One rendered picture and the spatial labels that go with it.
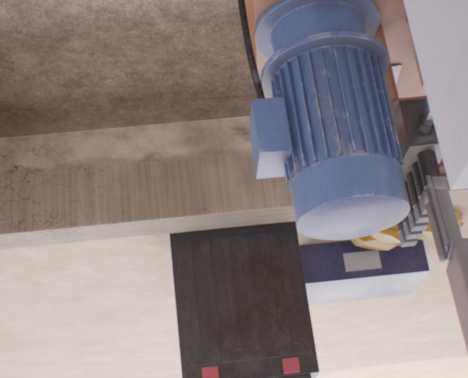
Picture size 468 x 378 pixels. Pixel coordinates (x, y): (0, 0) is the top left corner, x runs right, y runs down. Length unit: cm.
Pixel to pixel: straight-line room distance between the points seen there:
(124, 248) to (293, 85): 200
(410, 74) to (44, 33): 124
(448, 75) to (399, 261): 289
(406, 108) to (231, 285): 168
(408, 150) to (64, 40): 142
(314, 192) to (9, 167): 193
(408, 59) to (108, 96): 142
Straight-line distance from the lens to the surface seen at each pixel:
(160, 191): 301
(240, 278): 312
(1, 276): 363
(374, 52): 153
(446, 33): 76
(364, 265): 358
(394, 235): 337
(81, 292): 389
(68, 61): 275
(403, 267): 361
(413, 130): 154
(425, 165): 154
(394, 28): 169
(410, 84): 190
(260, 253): 315
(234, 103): 305
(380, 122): 144
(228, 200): 298
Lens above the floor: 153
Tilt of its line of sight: 24 degrees down
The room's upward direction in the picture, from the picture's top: 173 degrees clockwise
